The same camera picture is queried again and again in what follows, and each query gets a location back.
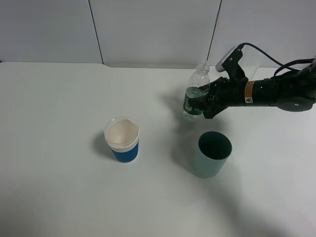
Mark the tall clear drinking glass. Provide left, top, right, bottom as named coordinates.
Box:
left=239, top=45, right=265, bottom=80

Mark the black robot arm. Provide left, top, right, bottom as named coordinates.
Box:
left=195, top=59, right=316, bottom=119

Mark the teal green plastic cup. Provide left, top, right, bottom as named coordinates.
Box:
left=192, top=131, right=233, bottom=178

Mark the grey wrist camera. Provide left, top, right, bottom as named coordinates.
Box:
left=215, top=46, right=242, bottom=73

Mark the black camera cable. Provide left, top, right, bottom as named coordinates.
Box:
left=237, top=42, right=313, bottom=77

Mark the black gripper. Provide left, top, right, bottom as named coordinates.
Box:
left=201, top=77, right=248, bottom=119

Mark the clear bottle with green label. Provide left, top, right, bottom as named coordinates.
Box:
left=183, top=60, right=210, bottom=121

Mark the blue and white cup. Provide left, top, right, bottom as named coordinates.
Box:
left=104, top=117, right=140, bottom=163

